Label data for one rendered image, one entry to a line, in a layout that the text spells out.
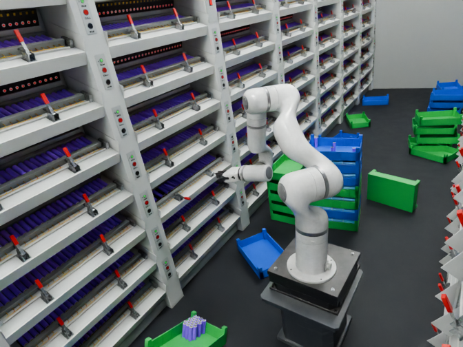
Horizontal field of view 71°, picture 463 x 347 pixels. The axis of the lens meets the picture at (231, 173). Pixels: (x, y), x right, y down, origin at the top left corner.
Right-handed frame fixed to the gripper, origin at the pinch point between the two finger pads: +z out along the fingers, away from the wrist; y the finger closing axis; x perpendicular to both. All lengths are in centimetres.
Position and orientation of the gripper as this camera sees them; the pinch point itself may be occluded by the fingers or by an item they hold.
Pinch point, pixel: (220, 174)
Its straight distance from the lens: 178.6
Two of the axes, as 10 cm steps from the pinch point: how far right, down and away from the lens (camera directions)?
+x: -3.0, -8.9, -3.4
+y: 5.5, -4.5, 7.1
